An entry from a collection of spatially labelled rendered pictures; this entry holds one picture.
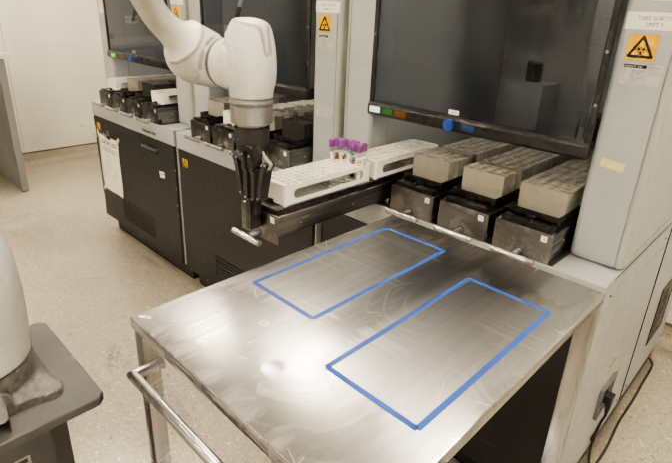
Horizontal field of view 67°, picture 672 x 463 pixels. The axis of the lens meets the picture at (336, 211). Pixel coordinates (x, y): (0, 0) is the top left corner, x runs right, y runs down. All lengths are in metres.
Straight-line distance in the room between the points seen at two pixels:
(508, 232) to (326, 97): 0.72
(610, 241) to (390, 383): 0.72
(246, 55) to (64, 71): 3.67
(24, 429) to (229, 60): 0.70
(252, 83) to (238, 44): 0.08
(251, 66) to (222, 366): 0.59
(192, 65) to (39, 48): 3.49
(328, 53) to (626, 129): 0.85
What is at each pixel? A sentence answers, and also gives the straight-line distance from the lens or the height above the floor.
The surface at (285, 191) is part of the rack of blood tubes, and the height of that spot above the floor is 0.85.
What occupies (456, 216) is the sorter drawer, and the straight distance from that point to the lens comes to 1.29.
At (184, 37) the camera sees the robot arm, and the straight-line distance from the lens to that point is 1.13.
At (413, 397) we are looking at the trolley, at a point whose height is 0.82.
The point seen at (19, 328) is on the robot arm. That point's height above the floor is 0.81.
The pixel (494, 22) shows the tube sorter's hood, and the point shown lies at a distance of 1.27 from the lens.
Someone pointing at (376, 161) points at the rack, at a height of 0.86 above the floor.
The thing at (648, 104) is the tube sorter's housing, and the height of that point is 1.09.
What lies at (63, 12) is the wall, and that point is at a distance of 4.64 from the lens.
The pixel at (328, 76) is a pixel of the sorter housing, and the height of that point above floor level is 1.04.
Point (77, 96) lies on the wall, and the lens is 4.70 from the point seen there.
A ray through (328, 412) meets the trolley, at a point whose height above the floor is 0.82.
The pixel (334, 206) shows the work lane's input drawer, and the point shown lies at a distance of 1.25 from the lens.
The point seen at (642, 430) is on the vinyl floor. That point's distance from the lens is 2.07.
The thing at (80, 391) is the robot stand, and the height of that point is 0.70.
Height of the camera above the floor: 1.24
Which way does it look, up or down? 22 degrees down
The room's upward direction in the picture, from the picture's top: 2 degrees clockwise
